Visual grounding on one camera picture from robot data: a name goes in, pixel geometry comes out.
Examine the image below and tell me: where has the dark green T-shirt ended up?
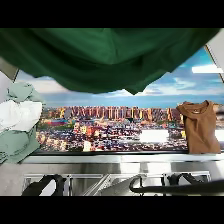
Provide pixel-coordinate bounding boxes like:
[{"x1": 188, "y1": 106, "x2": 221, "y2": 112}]
[{"x1": 0, "y1": 27, "x2": 221, "y2": 96}]

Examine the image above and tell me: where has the brown T-shirt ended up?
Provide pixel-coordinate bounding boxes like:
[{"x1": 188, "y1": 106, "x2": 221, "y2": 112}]
[{"x1": 176, "y1": 99, "x2": 223, "y2": 155}]

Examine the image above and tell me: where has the white garment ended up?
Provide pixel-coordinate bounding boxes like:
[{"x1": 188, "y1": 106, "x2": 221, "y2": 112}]
[{"x1": 0, "y1": 99, "x2": 44, "y2": 134}]

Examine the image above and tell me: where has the pale green garment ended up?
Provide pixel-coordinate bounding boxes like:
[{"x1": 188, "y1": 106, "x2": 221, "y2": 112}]
[
  {"x1": 5, "y1": 81, "x2": 44, "y2": 104},
  {"x1": 0, "y1": 127, "x2": 42, "y2": 165}
]

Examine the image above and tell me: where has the silver frame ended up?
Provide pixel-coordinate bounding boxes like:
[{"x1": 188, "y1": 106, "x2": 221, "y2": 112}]
[{"x1": 0, "y1": 152, "x2": 224, "y2": 197}]

